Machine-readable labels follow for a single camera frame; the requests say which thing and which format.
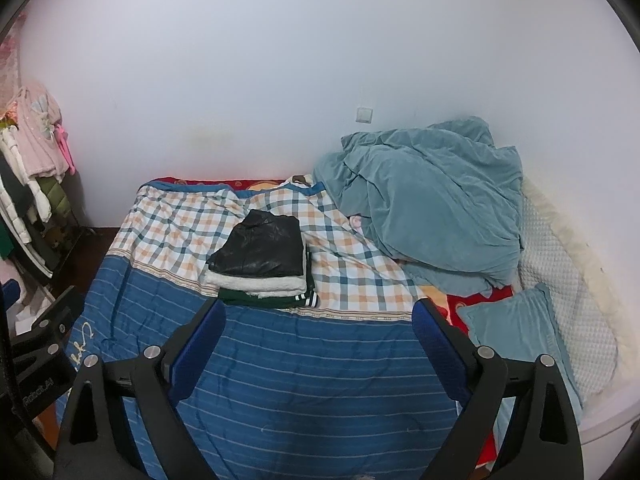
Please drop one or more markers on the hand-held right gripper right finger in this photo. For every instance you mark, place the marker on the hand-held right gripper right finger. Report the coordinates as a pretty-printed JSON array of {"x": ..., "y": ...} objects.
[{"x": 440, "y": 345}]

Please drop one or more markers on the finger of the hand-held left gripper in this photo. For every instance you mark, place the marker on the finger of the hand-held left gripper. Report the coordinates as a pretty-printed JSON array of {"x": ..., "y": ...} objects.
[
  {"x": 50, "y": 322},
  {"x": 7, "y": 300}
]

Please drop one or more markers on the white wall switch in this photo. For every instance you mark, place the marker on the white wall switch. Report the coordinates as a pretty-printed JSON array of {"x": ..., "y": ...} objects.
[{"x": 364, "y": 114}]

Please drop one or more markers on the teal velvet blanket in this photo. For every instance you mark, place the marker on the teal velvet blanket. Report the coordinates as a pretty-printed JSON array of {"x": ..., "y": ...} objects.
[{"x": 430, "y": 195}]

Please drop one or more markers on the white floral cloth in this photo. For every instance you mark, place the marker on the white floral cloth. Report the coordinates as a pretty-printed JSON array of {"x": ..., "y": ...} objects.
[{"x": 30, "y": 317}]

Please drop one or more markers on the white quilted pad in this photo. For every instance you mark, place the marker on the white quilted pad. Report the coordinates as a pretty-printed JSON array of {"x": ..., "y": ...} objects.
[{"x": 575, "y": 300}]

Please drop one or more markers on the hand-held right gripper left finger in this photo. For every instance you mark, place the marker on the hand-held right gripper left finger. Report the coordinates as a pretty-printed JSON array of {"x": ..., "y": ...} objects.
[{"x": 200, "y": 345}]

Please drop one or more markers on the blue striped plaid quilt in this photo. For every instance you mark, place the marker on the blue striped plaid quilt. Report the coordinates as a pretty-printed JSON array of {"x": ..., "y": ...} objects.
[{"x": 310, "y": 370}]

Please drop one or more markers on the teal pillow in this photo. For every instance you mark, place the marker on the teal pillow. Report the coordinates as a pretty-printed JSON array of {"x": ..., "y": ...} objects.
[{"x": 520, "y": 330}]

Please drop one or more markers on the row of hanging clothes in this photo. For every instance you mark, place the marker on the row of hanging clothes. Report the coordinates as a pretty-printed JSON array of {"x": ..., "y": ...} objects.
[{"x": 30, "y": 210}]

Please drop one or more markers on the pink hanging garment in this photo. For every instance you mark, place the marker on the pink hanging garment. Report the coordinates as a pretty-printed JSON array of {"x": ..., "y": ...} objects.
[{"x": 37, "y": 135}]

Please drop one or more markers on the green folded striped-cuff garment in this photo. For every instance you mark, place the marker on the green folded striped-cuff garment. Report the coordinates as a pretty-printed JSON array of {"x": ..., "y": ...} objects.
[{"x": 280, "y": 300}]

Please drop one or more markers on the white folded fleece garment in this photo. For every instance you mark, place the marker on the white folded fleece garment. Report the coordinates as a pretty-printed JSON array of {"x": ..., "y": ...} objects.
[{"x": 250, "y": 284}]

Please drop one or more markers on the black leather jacket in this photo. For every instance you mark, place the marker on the black leather jacket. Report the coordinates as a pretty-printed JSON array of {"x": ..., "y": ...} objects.
[{"x": 260, "y": 245}]

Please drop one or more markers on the white quilted cushion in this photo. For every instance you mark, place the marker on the white quilted cushion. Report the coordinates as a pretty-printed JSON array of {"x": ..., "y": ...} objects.
[{"x": 600, "y": 260}]

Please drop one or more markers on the white cabinet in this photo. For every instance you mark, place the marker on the white cabinet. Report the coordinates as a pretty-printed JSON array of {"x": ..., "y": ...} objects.
[{"x": 605, "y": 417}]

